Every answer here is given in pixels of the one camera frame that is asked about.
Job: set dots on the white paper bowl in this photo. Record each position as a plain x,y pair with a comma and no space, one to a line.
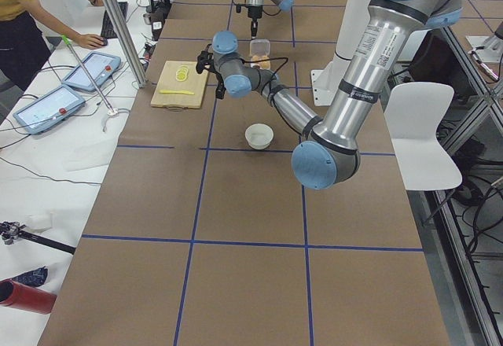
259,136

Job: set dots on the white chair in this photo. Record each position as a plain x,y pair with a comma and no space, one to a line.
413,113

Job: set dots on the teach pendant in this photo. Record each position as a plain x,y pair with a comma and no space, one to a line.
49,110
99,65

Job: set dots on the black tripod stand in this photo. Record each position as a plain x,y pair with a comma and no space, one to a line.
13,231

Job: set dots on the teach pendant lower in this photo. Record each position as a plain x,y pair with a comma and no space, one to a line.
49,110

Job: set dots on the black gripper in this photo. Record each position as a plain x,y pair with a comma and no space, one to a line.
254,12
220,82

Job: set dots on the yellow plastic knife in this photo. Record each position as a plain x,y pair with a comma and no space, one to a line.
180,92

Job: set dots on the person in yellow shirt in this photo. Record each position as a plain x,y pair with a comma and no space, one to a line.
23,49

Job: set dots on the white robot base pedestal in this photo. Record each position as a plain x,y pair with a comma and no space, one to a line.
326,81

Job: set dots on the aluminium frame post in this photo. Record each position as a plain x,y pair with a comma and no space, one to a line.
125,40

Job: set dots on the red cylinder bottle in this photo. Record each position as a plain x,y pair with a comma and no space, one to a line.
26,298

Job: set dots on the wooden cutting board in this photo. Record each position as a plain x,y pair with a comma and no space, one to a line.
167,81

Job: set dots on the teach pendant upper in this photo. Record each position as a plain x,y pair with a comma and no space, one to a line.
99,65

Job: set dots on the clear plastic egg box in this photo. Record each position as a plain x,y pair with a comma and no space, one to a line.
259,51

